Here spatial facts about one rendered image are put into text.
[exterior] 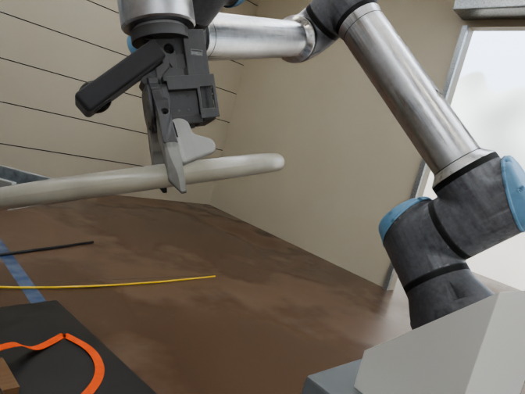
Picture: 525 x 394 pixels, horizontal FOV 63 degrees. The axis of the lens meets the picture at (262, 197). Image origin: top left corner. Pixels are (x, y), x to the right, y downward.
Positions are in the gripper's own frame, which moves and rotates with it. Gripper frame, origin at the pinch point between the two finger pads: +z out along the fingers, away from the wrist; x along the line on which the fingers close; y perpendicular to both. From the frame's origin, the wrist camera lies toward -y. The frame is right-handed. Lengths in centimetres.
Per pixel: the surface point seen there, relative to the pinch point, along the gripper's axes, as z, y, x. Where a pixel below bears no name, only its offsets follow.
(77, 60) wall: -174, -9, 559
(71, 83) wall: -147, -21, 564
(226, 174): -1.5, 8.2, 0.6
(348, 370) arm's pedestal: 49, 41, 34
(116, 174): -3.3, -5.6, -0.2
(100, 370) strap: 87, -21, 175
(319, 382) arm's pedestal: 46, 30, 29
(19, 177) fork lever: -6.4, -21.9, 41.6
